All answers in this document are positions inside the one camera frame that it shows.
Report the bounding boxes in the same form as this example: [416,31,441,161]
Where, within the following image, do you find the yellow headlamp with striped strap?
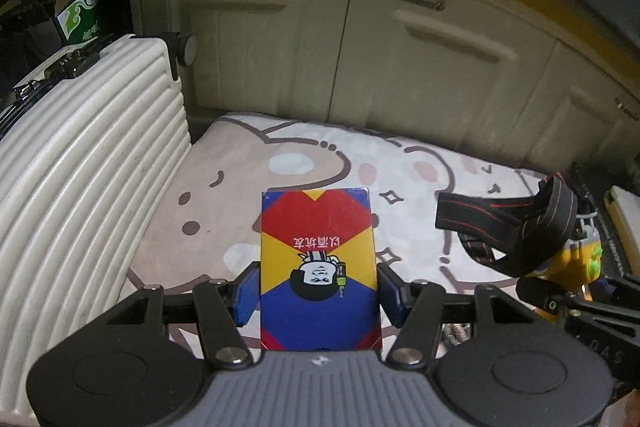
[433,173,609,323]

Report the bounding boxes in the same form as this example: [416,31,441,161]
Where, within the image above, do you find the red yellow blue card box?
[260,187,382,351]

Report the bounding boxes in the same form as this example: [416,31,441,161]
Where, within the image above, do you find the bear print bed sheet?
[129,115,579,351]

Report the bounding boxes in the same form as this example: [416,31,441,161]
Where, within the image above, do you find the white foam board carton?
[604,185,639,256]

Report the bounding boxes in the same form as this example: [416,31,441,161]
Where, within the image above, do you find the black wrapped flat case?
[568,162,639,277]

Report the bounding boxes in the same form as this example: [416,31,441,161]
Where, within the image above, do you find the white ribbed suitcase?
[1,36,190,426]

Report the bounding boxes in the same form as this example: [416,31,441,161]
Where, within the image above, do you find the white cabinet row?
[137,0,639,170]

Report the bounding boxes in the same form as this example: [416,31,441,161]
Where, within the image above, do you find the green white carton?
[54,0,100,46]

